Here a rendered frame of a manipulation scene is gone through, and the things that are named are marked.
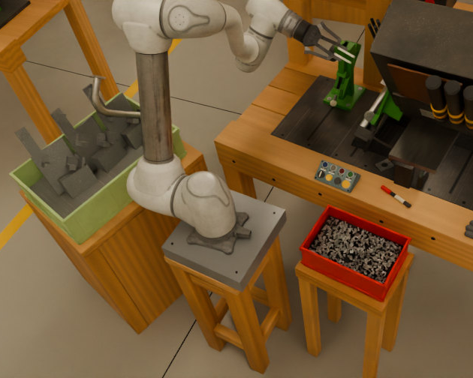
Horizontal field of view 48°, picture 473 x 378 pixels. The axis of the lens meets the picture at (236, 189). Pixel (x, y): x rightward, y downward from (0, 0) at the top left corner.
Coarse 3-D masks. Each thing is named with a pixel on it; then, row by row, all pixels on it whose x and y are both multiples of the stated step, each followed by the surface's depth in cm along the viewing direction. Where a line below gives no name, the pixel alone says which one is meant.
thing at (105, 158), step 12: (60, 120) 213; (72, 132) 220; (84, 132) 224; (96, 132) 228; (72, 144) 221; (96, 144) 229; (120, 144) 232; (84, 156) 226; (96, 156) 227; (108, 156) 228; (120, 156) 233; (96, 168) 232; (108, 168) 230
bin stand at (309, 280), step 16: (304, 272) 190; (400, 272) 184; (304, 288) 201; (320, 288) 192; (336, 288) 184; (400, 288) 200; (304, 304) 213; (336, 304) 245; (368, 304) 179; (384, 304) 178; (400, 304) 212; (304, 320) 225; (336, 320) 258; (368, 320) 189; (320, 336) 241; (368, 336) 198; (384, 336) 238; (368, 352) 210; (368, 368) 222
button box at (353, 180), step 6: (318, 168) 202; (324, 168) 201; (330, 168) 199; (336, 168) 199; (342, 168) 197; (324, 174) 200; (330, 174) 199; (336, 174) 198; (342, 174) 197; (354, 174) 195; (318, 180) 201; (324, 180) 200; (330, 180) 199; (342, 180) 197; (348, 180) 196; (354, 180) 195; (336, 186) 198; (354, 186) 198; (348, 192) 196
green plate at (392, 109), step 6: (384, 96) 183; (390, 96) 183; (384, 102) 185; (390, 102) 185; (378, 108) 188; (384, 108) 188; (390, 108) 187; (396, 108) 185; (378, 114) 190; (390, 114) 189; (396, 114) 187; (402, 114) 187
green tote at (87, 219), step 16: (176, 128) 224; (176, 144) 229; (32, 160) 227; (16, 176) 225; (32, 176) 231; (32, 192) 214; (112, 192) 214; (48, 208) 207; (80, 208) 205; (96, 208) 211; (112, 208) 218; (64, 224) 202; (80, 224) 209; (96, 224) 216; (80, 240) 213
